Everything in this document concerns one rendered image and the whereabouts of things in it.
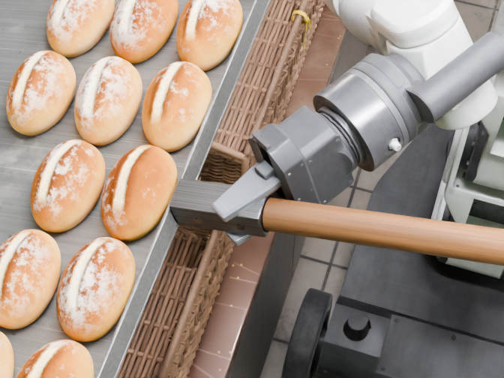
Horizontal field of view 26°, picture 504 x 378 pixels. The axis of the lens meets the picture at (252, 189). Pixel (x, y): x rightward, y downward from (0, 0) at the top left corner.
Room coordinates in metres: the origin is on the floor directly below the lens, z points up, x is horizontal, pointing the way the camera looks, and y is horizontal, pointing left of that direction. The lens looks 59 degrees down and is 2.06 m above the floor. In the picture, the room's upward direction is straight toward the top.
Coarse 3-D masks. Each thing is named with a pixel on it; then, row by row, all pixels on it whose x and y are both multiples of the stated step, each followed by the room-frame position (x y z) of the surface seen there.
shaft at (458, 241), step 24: (264, 216) 0.48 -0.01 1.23; (288, 216) 0.47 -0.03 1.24; (312, 216) 0.47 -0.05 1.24; (336, 216) 0.47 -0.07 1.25; (360, 216) 0.46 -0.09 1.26; (384, 216) 0.46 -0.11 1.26; (408, 216) 0.46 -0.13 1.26; (336, 240) 0.45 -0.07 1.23; (360, 240) 0.45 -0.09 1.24; (384, 240) 0.44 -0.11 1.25; (408, 240) 0.44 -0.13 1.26; (432, 240) 0.43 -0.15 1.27; (456, 240) 0.43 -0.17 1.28; (480, 240) 0.43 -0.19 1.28
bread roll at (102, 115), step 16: (96, 64) 0.67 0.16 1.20; (112, 64) 0.67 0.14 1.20; (128, 64) 0.68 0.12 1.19; (96, 80) 0.65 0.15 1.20; (112, 80) 0.65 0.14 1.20; (128, 80) 0.66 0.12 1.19; (80, 96) 0.64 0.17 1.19; (96, 96) 0.63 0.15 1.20; (112, 96) 0.63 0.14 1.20; (128, 96) 0.64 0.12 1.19; (80, 112) 0.62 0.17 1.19; (96, 112) 0.62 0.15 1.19; (112, 112) 0.62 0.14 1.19; (128, 112) 0.63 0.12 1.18; (80, 128) 0.61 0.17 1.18; (96, 128) 0.60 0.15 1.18; (112, 128) 0.61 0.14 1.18; (96, 144) 0.60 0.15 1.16
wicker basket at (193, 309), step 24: (192, 240) 0.80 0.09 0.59; (216, 240) 0.73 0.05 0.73; (168, 264) 0.76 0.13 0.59; (192, 264) 0.76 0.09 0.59; (216, 264) 0.73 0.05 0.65; (168, 288) 0.72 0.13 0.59; (192, 288) 0.65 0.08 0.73; (216, 288) 0.72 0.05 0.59; (144, 312) 0.68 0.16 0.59; (168, 312) 0.68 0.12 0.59; (192, 312) 0.62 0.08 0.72; (144, 336) 0.65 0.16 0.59; (168, 336) 0.64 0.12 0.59; (192, 336) 0.62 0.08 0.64; (144, 360) 0.61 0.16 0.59; (168, 360) 0.55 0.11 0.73; (192, 360) 0.61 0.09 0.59
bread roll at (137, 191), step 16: (128, 160) 0.54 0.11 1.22; (144, 160) 0.54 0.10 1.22; (160, 160) 0.55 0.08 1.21; (112, 176) 0.53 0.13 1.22; (128, 176) 0.52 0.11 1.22; (144, 176) 0.53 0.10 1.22; (160, 176) 0.53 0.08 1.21; (176, 176) 0.54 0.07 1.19; (112, 192) 0.51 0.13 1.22; (128, 192) 0.51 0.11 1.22; (144, 192) 0.51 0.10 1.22; (160, 192) 0.52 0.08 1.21; (112, 208) 0.50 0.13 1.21; (128, 208) 0.50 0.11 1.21; (144, 208) 0.50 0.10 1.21; (160, 208) 0.51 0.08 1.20; (112, 224) 0.49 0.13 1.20; (128, 224) 0.49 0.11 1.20; (144, 224) 0.49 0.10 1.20; (128, 240) 0.48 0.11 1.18
